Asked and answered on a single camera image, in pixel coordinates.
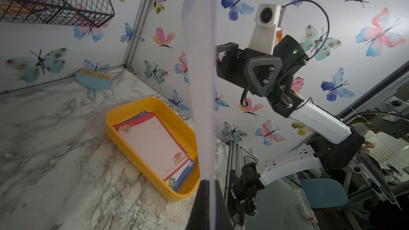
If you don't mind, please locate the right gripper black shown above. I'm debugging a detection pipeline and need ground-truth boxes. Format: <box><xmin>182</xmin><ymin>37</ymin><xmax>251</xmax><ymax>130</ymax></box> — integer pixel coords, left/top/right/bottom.
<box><xmin>216</xmin><ymin>42</ymin><xmax>282</xmax><ymax>97</ymax></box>

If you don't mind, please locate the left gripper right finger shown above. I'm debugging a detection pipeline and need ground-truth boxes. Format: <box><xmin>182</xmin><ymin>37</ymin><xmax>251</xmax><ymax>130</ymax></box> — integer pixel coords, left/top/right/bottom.
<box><xmin>210</xmin><ymin>180</ymin><xmax>233</xmax><ymax>230</ymax></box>

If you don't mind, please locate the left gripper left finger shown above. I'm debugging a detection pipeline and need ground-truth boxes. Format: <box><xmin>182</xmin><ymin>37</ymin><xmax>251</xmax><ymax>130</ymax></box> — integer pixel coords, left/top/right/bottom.
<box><xmin>185</xmin><ymin>180</ymin><xmax>210</xmax><ymax>230</ymax></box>

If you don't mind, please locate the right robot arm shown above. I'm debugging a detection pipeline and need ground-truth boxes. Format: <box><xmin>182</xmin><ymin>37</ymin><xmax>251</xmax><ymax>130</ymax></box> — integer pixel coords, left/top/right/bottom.
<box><xmin>217</xmin><ymin>36</ymin><xmax>364</xmax><ymax>226</ymax></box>

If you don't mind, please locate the blue stationery paper stack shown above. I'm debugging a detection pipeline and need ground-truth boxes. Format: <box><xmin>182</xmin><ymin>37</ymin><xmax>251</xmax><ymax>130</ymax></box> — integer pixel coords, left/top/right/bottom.
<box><xmin>127</xmin><ymin>110</ymin><xmax>196</xmax><ymax>192</ymax></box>

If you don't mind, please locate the yellow storage tray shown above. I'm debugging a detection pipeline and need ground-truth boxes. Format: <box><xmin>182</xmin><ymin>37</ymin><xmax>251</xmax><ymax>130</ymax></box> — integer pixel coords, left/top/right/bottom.
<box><xmin>105</xmin><ymin>97</ymin><xmax>200</xmax><ymax>202</ymax></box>

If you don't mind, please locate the teal office chair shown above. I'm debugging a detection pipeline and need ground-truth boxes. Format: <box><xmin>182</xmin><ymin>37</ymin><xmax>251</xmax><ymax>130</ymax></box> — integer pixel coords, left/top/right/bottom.
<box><xmin>300</xmin><ymin>178</ymin><xmax>348</xmax><ymax>209</ymax></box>

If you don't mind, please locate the blue dustpan brush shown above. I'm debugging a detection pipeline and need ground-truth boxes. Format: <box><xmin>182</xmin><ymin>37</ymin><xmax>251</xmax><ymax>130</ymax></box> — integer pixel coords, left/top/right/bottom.
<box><xmin>75</xmin><ymin>68</ymin><xmax>113</xmax><ymax>101</ymax></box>

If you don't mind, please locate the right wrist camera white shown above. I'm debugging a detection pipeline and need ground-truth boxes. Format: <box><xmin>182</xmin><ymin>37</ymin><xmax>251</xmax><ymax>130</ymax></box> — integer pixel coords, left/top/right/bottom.
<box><xmin>248</xmin><ymin>3</ymin><xmax>285</xmax><ymax>55</ymax></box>

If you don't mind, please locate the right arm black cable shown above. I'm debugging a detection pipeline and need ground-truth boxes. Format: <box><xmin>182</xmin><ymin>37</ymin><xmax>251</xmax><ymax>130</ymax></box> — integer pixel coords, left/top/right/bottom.
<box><xmin>239</xmin><ymin>0</ymin><xmax>330</xmax><ymax>109</ymax></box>

